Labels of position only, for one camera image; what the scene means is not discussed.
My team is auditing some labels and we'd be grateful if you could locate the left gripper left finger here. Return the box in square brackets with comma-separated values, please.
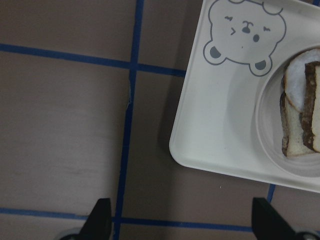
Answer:
[59, 198, 112, 240]

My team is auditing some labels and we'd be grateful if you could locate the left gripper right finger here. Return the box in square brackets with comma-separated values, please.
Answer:
[251, 197, 320, 240]

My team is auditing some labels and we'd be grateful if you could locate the cream round plate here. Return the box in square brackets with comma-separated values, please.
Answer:
[255, 45, 320, 178]

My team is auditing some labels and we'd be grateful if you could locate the bread slice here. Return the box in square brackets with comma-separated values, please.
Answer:
[300, 61, 320, 153]
[279, 91, 315, 158]

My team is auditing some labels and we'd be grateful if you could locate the cream bear tray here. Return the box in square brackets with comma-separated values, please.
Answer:
[169, 0, 320, 192]

